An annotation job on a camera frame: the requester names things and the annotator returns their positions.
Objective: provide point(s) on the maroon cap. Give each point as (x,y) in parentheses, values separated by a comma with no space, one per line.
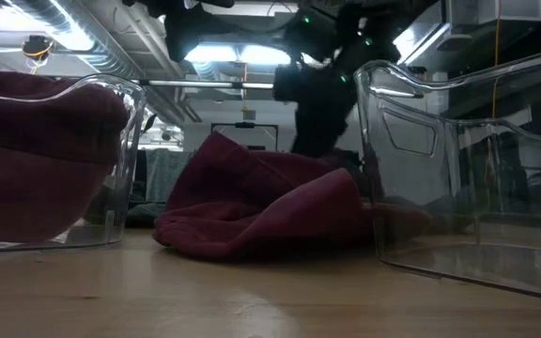
(31,155)
(251,211)

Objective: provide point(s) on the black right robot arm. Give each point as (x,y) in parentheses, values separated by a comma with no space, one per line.
(327,33)

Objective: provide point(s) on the clear plastic bin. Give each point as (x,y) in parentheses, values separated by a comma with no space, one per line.
(132,197)
(411,188)

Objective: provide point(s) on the long hanging tube light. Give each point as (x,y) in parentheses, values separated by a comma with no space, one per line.
(190,83)

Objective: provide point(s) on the grey-green hanging cloth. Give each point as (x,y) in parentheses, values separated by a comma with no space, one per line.
(162,169)

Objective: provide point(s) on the white plant pot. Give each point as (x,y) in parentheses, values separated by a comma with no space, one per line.
(118,199)

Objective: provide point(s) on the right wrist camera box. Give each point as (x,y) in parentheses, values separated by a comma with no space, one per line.
(285,83)

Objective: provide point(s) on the black gantry frame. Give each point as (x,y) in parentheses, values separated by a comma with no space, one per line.
(244,125)

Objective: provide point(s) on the ribbed silver air duct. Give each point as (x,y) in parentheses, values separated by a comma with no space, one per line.
(106,56)

